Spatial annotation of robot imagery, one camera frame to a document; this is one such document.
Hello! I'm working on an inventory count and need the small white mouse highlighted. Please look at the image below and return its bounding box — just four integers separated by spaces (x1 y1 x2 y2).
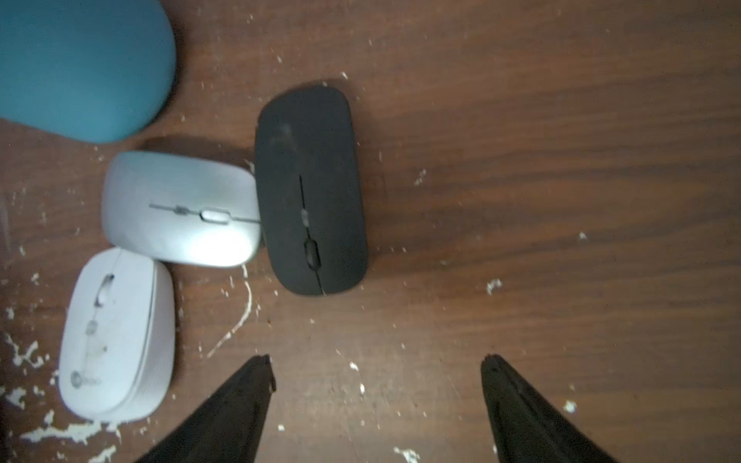
59 248 176 422

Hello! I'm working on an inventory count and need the black mouse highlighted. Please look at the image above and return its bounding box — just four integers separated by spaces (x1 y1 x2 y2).
255 85 369 296

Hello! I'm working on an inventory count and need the teal ceramic vase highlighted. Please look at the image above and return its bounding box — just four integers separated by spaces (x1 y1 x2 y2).
1 1 177 143

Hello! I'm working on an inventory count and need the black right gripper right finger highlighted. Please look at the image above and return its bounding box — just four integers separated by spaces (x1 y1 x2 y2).
480 354 617 463

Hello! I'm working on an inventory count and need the silver flat mouse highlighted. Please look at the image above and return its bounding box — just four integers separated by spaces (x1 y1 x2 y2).
102 150 262 268

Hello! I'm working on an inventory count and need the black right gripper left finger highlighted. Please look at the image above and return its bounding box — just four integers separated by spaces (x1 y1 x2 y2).
139 355 277 462

